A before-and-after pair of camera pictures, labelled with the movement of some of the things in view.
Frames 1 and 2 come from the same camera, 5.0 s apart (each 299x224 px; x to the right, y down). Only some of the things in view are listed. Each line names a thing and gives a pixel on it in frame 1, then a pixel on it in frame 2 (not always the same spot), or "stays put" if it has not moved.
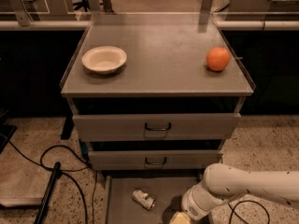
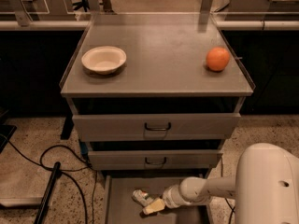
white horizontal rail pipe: x=221 y=24 stays put
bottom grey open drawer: x=166 y=187 stays put
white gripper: x=192 y=206 to x=170 y=197
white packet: x=141 y=197 stays put
